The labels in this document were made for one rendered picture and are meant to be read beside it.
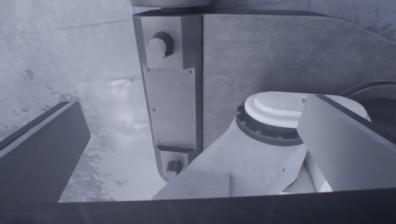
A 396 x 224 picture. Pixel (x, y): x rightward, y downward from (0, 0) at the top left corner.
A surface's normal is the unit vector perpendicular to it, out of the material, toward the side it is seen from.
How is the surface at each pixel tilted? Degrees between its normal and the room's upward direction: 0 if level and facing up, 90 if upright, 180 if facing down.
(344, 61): 0
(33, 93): 0
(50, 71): 0
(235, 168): 90
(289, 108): 90
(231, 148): 90
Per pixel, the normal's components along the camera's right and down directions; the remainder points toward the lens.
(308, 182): -0.01, -0.85
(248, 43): -0.16, 0.52
